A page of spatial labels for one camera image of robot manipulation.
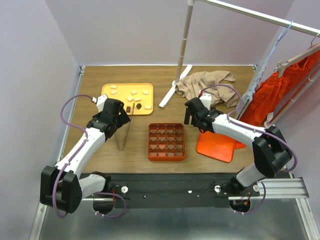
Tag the orange compartment box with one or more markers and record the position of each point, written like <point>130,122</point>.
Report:
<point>166,142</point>

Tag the wooden clothes hanger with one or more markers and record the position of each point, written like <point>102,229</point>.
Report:
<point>282,66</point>

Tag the light orange tray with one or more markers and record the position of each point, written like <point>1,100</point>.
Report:
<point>124,90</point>

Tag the light rectangular chocolate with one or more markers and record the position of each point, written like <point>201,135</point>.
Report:
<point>148,107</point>

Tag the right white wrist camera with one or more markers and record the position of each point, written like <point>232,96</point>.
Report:
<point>206,100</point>

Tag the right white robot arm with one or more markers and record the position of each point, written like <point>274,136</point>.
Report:
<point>270,150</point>

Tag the dark hexagon chocolate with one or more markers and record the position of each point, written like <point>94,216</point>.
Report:
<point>139,106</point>

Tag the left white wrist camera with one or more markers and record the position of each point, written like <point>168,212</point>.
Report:
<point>100,102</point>

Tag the aluminium rail frame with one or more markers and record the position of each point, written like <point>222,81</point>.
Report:
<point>284,215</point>

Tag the orange garment on hanger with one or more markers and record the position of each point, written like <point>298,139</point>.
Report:
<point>273,89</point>

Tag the blue wire hanger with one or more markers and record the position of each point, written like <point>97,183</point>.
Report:
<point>277,42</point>

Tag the orange box lid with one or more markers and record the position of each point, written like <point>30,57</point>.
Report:
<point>217,146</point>

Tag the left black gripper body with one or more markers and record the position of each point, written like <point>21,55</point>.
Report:
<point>122,119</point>

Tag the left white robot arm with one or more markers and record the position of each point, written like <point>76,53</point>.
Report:
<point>61,186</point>

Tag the beige crumpled cloth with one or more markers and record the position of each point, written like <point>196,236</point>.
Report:
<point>216,83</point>

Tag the white clothes rack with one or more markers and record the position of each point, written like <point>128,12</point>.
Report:
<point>239,32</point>

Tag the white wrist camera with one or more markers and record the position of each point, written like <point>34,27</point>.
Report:
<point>206,100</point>
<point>100,102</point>

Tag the grey garment on hanger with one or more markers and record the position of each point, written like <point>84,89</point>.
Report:
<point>247,97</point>

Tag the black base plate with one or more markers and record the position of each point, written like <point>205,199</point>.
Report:
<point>174,190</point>

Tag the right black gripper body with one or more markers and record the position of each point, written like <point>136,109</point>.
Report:
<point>194,122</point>

